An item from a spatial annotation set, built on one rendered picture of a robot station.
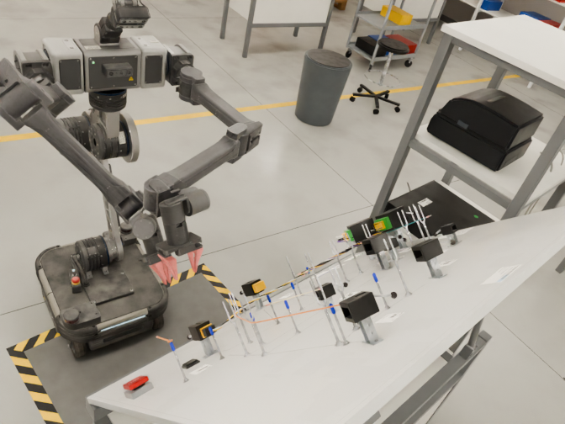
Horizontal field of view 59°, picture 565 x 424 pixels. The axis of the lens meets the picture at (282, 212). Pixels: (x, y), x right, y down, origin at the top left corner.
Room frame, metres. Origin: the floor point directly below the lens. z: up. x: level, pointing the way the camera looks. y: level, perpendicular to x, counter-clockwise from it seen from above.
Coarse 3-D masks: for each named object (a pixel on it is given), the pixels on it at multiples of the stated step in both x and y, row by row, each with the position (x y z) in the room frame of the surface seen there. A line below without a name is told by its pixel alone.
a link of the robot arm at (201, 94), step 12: (180, 72) 1.63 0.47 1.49; (192, 72) 1.63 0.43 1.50; (192, 84) 1.58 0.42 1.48; (204, 84) 1.60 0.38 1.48; (180, 96) 1.61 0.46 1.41; (192, 96) 1.58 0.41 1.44; (204, 96) 1.54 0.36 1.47; (216, 96) 1.55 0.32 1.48; (216, 108) 1.49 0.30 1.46; (228, 108) 1.49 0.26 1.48; (228, 120) 1.44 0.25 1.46; (240, 120) 1.42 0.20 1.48; (252, 132) 1.35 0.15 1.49; (240, 144) 1.31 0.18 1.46; (252, 144) 1.37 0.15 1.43
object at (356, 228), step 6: (360, 222) 1.45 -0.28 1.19; (366, 222) 1.45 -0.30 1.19; (372, 222) 1.46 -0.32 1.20; (348, 228) 1.45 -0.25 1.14; (354, 228) 1.43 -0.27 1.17; (360, 228) 1.44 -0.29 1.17; (366, 228) 1.44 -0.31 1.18; (372, 228) 1.44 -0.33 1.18; (354, 234) 1.42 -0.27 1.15; (360, 234) 1.42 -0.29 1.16; (372, 234) 1.43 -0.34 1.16; (354, 240) 1.41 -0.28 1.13; (360, 240) 1.41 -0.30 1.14; (372, 258) 1.40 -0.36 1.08
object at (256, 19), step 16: (224, 0) 6.04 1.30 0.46; (240, 0) 5.87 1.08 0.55; (256, 0) 5.67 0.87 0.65; (272, 0) 5.82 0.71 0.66; (288, 0) 5.97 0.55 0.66; (304, 0) 6.13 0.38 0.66; (320, 0) 6.29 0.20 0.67; (224, 16) 6.02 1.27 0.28; (256, 16) 5.69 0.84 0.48; (272, 16) 5.84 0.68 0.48; (288, 16) 6.00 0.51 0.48; (304, 16) 6.16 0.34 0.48; (320, 16) 6.33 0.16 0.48; (224, 32) 6.04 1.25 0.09; (320, 48) 6.40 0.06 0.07
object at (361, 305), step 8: (352, 296) 0.68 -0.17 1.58; (360, 296) 0.67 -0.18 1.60; (368, 296) 0.67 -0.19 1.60; (376, 296) 0.69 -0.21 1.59; (384, 296) 0.70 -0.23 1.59; (392, 296) 0.70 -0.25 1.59; (344, 304) 0.65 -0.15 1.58; (352, 304) 0.65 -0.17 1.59; (360, 304) 0.65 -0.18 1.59; (368, 304) 0.66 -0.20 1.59; (376, 304) 0.66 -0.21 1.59; (344, 312) 0.66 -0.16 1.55; (352, 312) 0.64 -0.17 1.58; (360, 312) 0.64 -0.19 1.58; (368, 312) 0.65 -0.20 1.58; (376, 312) 0.65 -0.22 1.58; (352, 320) 0.63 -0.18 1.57; (360, 320) 0.63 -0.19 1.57; (368, 320) 0.65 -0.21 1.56; (368, 328) 0.64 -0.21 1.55; (368, 336) 0.63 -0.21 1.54; (376, 336) 0.63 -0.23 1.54
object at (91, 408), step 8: (288, 288) 1.36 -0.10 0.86; (272, 296) 1.29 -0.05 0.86; (184, 344) 0.99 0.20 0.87; (168, 352) 0.94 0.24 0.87; (152, 360) 0.90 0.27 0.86; (136, 368) 0.86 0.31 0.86; (96, 392) 0.76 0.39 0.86; (88, 408) 0.72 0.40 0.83; (96, 408) 0.71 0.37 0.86; (104, 408) 0.73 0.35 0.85; (96, 416) 0.71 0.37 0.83
